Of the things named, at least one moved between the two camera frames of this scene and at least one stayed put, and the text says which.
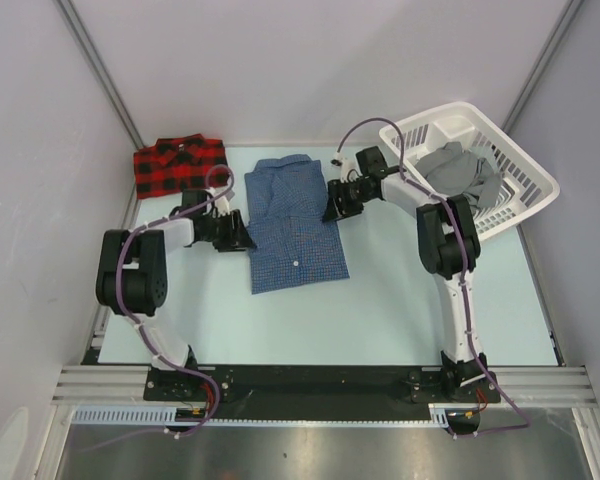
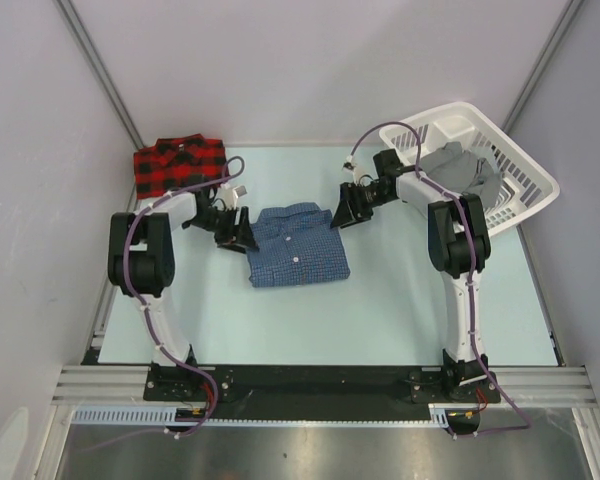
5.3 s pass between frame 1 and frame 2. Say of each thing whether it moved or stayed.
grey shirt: stayed
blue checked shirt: moved
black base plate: stayed
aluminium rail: stayed
